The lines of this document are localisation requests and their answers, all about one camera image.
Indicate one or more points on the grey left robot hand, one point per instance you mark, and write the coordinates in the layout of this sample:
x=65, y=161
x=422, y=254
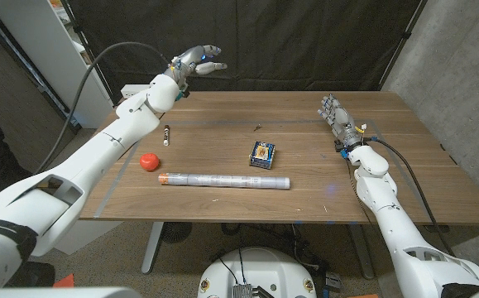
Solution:
x=191, y=58

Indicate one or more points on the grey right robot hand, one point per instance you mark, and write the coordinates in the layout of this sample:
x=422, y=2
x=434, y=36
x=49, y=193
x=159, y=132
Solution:
x=342, y=122

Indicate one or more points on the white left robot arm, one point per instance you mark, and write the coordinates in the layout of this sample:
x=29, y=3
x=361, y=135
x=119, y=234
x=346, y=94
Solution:
x=98, y=140

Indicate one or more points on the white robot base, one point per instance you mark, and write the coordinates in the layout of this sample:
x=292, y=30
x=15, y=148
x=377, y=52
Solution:
x=264, y=269

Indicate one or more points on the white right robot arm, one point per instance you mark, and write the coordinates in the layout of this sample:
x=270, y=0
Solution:
x=388, y=215

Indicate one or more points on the blue spam can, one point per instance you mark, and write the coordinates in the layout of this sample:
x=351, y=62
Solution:
x=262, y=155

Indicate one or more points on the red stress ball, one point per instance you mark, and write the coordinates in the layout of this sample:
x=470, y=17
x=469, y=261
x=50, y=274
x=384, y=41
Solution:
x=149, y=161

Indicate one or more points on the white marker with black cap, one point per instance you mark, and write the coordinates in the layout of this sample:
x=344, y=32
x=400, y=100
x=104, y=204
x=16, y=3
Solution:
x=166, y=135

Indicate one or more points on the black backdrop cloth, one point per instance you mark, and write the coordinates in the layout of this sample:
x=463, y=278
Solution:
x=284, y=41

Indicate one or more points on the clear tube orange cap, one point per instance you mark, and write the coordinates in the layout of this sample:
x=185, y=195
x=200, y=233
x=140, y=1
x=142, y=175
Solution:
x=222, y=181

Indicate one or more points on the white table leg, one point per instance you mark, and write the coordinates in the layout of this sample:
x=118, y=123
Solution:
x=363, y=252
x=152, y=248

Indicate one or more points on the white cabinet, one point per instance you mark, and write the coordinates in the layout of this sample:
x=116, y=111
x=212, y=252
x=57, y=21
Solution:
x=36, y=41

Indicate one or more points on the black round fan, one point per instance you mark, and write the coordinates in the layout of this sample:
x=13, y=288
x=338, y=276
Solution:
x=176, y=232

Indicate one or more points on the orange floor piece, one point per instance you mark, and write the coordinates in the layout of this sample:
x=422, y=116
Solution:
x=65, y=282

